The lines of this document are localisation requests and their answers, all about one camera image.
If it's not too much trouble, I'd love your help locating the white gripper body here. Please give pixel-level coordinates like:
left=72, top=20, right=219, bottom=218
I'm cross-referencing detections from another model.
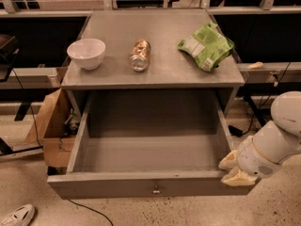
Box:
left=236, top=136, right=281, bottom=178

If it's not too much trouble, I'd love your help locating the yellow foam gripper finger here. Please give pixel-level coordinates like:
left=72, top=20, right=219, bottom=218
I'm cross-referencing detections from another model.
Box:
left=218, top=150, right=238, bottom=170
left=221, top=167, right=258, bottom=186

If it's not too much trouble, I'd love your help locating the grey top drawer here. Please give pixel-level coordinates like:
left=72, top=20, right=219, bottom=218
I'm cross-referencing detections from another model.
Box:
left=48, top=89, right=251, bottom=199

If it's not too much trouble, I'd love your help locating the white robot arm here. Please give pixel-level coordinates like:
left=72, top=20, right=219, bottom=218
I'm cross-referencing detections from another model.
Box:
left=218, top=91, right=301, bottom=186

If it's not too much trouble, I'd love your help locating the grey three-drawer cabinet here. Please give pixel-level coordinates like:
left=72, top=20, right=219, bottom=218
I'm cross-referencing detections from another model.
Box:
left=62, top=8, right=245, bottom=111

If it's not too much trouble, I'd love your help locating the yellow foam scrap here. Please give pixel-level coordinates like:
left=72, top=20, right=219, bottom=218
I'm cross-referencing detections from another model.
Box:
left=247, top=61, right=263, bottom=70

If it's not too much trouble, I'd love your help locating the green snack bag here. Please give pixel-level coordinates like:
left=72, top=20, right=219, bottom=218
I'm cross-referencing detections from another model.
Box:
left=178, top=23, right=234, bottom=73

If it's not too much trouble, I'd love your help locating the golden aluminium can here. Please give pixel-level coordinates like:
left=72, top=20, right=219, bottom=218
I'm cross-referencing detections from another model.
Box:
left=130, top=39, right=151, bottom=72

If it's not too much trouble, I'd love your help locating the brown cardboard box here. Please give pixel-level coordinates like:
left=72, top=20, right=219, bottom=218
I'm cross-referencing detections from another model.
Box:
left=24, top=89, right=75, bottom=168

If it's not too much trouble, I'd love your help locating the white ceramic bowl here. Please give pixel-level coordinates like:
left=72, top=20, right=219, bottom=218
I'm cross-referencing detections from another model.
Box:
left=67, top=39, right=106, bottom=70

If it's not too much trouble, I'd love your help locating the white sneaker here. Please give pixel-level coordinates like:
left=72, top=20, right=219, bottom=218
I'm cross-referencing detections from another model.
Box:
left=0, top=204, right=36, bottom=226

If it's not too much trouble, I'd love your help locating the black floor cable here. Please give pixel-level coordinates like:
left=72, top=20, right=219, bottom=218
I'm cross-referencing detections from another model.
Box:
left=67, top=199, right=115, bottom=226

